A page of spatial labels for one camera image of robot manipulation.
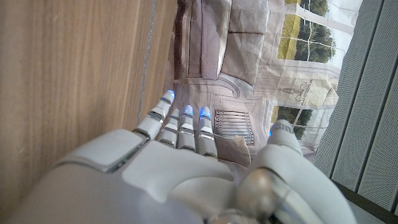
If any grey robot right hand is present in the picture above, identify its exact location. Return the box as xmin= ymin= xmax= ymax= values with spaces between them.
xmin=4 ymin=90 xmax=358 ymax=224

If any printed living room backdrop cloth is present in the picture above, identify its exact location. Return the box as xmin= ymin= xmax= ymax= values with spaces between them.
xmin=169 ymin=0 xmax=364 ymax=175

